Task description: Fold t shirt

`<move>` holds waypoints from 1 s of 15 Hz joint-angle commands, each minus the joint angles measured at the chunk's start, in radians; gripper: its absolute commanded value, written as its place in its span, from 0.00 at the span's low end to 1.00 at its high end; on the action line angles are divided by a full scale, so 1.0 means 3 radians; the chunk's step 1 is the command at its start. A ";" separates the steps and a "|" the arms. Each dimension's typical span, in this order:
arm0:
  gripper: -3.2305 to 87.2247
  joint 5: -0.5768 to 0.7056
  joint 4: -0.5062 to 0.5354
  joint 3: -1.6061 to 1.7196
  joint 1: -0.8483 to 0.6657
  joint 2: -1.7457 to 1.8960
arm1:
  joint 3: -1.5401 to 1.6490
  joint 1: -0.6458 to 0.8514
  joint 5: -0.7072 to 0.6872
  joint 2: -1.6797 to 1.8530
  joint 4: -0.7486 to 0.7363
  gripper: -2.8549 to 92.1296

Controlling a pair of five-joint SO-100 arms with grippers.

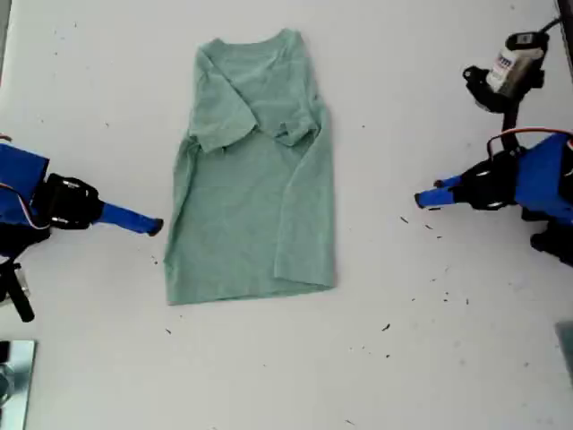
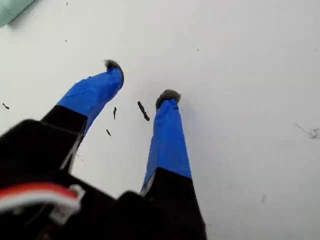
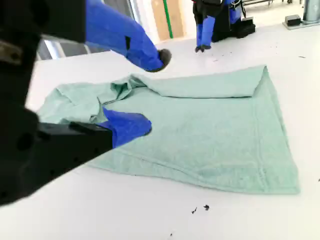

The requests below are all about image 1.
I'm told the red white arm wire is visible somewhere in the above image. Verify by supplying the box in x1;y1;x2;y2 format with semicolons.
0;182;51;232

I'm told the black camera cable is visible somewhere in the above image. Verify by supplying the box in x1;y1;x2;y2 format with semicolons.
536;15;563;38

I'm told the green t-shirt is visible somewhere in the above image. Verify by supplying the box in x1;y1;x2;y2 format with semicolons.
164;27;337;307

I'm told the white gripper camera box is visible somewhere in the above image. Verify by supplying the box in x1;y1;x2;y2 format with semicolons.
485;31;550;98

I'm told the black camera stalk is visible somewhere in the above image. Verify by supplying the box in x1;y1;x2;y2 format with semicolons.
463;65;545;154
2;262;36;323

